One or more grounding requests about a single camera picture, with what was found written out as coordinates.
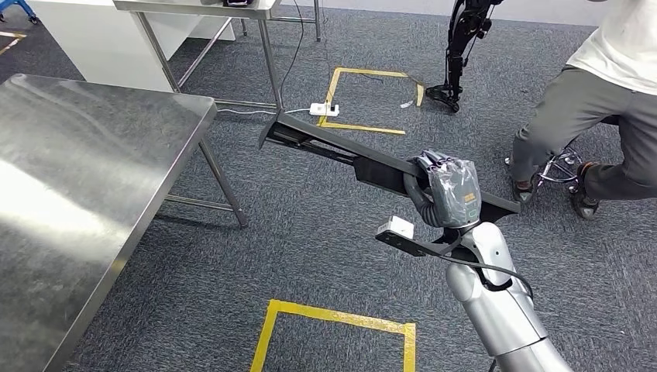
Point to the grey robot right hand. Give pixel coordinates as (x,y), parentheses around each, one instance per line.
(454,195)

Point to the black plastic panel part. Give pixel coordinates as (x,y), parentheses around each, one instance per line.
(328,141)

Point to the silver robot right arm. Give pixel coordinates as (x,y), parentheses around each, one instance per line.
(503,318)

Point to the stainless steel workbench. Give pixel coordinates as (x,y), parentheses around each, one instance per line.
(77,179)

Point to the small white paper scrap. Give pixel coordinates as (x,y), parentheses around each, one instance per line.
(406,104)

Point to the chrome base stool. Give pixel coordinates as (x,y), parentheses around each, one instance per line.
(559,167)

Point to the black robot legs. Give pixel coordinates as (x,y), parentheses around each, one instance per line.
(454,51)

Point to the white power strip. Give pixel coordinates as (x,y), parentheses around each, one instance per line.
(323,109)

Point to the yellow floor tape square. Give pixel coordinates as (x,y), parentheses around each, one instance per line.
(328,95)
(267,339)

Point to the person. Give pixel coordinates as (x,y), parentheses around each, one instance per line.
(590,102)

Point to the black handheld device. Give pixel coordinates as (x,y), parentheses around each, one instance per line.
(237,2)

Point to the stainless steel side table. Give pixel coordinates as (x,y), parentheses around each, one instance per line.
(205,7)

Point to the white cabinet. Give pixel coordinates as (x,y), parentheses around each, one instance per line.
(102,46)

